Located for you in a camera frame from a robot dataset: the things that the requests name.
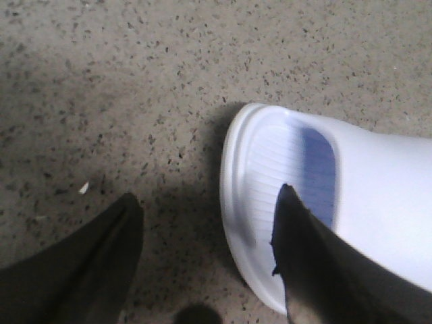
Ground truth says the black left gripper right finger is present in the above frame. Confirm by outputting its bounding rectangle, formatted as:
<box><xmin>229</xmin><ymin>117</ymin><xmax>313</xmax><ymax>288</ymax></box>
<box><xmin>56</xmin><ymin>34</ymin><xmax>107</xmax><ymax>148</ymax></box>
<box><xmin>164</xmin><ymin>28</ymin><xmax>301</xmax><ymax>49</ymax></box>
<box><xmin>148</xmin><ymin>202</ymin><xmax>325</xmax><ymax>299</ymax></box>
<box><xmin>271</xmin><ymin>184</ymin><xmax>431</xmax><ymax>323</ymax></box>

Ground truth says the light blue slipper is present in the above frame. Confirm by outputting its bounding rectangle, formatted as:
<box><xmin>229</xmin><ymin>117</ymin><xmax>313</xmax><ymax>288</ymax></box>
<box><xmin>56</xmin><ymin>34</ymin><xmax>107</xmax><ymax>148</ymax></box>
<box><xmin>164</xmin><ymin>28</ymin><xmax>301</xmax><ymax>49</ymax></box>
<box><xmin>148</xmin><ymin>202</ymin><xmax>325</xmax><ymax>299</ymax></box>
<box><xmin>219</xmin><ymin>103</ymin><xmax>431</xmax><ymax>316</ymax></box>

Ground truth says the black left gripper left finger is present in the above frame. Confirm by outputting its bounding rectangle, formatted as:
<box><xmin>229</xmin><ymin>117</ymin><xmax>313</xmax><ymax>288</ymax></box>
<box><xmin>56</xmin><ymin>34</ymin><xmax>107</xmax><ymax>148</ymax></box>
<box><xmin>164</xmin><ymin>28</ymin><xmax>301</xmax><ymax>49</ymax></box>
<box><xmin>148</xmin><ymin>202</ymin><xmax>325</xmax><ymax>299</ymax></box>
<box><xmin>1</xmin><ymin>193</ymin><xmax>144</xmax><ymax>323</ymax></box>

